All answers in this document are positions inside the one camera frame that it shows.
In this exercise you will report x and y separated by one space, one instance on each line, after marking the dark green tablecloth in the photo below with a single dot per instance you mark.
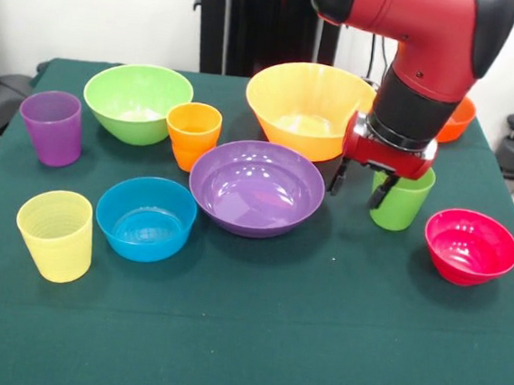
241 359

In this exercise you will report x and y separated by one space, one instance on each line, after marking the green bowl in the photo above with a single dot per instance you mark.
129 98

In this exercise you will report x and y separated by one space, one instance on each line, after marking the purple cup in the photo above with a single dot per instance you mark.
55 136

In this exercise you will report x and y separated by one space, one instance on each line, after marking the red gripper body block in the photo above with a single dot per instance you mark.
392 160

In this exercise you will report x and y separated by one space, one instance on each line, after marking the large yellow-orange bowl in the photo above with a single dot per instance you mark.
299 133

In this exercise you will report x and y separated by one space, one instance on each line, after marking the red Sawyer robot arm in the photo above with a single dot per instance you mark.
426 45

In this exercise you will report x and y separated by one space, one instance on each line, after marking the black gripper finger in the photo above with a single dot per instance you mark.
339 180
381 193

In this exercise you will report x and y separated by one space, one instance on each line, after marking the purple bowl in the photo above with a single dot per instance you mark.
256 197

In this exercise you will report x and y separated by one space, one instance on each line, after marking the pink bowl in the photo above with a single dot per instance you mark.
469 254

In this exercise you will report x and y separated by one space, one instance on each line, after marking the blue bowl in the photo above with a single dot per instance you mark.
144 231

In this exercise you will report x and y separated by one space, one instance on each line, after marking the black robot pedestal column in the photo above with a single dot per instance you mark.
255 19

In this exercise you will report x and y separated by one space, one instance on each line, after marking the yellow cup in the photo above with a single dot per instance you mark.
56 246

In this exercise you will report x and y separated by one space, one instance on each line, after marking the orange cup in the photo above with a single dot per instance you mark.
192 136

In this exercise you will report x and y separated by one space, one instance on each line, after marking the red-orange bowl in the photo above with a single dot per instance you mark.
459 125

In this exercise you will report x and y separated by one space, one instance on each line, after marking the green cup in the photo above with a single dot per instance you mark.
406 207

